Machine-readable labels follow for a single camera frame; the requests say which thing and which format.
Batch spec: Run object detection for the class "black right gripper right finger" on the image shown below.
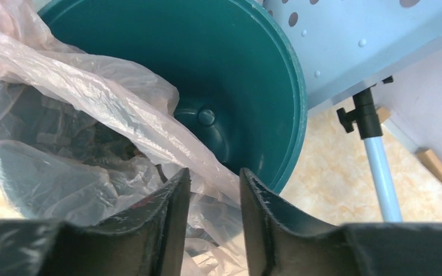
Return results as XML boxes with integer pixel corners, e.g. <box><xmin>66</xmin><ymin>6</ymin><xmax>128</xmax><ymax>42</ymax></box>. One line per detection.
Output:
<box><xmin>239</xmin><ymin>168</ymin><xmax>442</xmax><ymax>275</ymax></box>

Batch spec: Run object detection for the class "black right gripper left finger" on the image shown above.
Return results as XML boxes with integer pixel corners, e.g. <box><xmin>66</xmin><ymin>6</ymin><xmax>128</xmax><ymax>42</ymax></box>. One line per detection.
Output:
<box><xmin>0</xmin><ymin>168</ymin><xmax>190</xmax><ymax>275</ymax></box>

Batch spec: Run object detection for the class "pink plastic trash bag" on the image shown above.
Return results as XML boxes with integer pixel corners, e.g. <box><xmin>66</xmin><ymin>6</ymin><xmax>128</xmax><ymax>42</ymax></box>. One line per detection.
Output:
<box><xmin>0</xmin><ymin>1</ymin><xmax>248</xmax><ymax>275</ymax></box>

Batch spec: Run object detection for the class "teal plastic trash bin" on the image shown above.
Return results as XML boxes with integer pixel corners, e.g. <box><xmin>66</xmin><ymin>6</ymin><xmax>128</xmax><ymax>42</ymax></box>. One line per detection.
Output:
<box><xmin>39</xmin><ymin>0</ymin><xmax>308</xmax><ymax>193</ymax></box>

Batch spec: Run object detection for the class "light blue folding tripod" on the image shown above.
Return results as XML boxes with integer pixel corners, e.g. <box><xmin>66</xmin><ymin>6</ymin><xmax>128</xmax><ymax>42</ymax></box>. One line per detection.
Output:
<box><xmin>337</xmin><ymin>88</ymin><xmax>403</xmax><ymax>223</ymax></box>

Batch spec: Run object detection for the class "small wooden block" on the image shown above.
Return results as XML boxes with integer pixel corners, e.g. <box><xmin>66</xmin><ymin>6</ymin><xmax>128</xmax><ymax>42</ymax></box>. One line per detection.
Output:
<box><xmin>416</xmin><ymin>148</ymin><xmax>442</xmax><ymax>183</ymax></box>

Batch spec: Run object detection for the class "light blue perforated panel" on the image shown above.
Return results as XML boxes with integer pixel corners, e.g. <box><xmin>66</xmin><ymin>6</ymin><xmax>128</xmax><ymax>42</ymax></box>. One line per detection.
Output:
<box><xmin>264</xmin><ymin>0</ymin><xmax>442</xmax><ymax>113</ymax></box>

